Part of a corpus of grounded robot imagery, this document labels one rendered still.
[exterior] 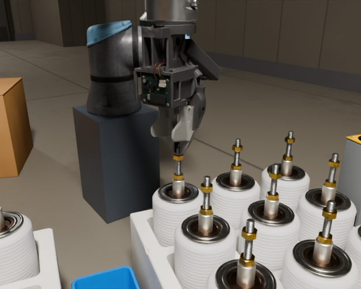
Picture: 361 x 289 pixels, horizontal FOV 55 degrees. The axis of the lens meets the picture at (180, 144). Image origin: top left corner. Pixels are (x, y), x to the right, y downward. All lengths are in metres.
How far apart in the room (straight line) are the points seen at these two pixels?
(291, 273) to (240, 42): 3.05
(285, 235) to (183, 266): 0.16
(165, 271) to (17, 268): 0.23
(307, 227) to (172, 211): 0.24
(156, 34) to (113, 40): 0.42
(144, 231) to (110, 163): 0.32
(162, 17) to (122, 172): 0.55
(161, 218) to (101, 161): 0.35
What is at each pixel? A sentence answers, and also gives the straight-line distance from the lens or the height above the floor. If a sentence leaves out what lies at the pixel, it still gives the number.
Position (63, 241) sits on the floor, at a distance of 0.99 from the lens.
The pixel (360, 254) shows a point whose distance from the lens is 0.59.
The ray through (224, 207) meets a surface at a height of 0.22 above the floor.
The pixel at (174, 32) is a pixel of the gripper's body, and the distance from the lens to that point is 0.52.
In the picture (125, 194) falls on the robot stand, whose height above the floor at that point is 0.08.
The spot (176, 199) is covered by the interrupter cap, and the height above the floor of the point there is 0.25.
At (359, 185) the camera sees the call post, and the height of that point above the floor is 0.23.
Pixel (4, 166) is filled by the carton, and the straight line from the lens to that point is 1.38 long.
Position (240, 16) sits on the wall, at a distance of 3.44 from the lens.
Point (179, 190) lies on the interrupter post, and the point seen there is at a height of 0.26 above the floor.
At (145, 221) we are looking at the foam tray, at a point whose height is 0.18.
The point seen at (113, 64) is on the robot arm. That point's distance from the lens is 0.92.
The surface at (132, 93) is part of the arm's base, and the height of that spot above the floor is 0.35.
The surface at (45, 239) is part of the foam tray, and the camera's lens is 0.69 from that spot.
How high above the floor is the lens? 0.57
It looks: 22 degrees down
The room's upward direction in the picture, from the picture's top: straight up
